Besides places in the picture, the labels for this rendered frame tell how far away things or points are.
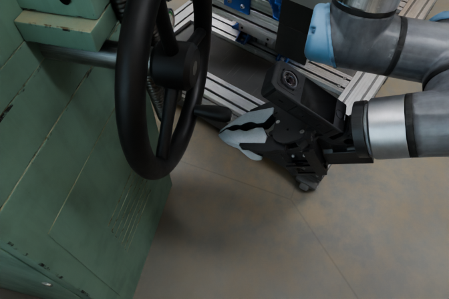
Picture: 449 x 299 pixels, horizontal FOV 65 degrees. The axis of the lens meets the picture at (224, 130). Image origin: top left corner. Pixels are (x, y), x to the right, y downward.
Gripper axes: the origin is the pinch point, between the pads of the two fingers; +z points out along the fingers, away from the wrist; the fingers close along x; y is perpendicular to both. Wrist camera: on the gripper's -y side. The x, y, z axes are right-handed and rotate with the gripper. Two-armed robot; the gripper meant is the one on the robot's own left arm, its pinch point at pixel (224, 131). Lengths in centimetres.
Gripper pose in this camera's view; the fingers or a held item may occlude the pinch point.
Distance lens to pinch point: 52.6
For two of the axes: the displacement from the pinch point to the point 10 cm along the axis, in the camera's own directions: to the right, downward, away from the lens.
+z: -8.4, 0.8, 5.4
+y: 4.7, 6.0, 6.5
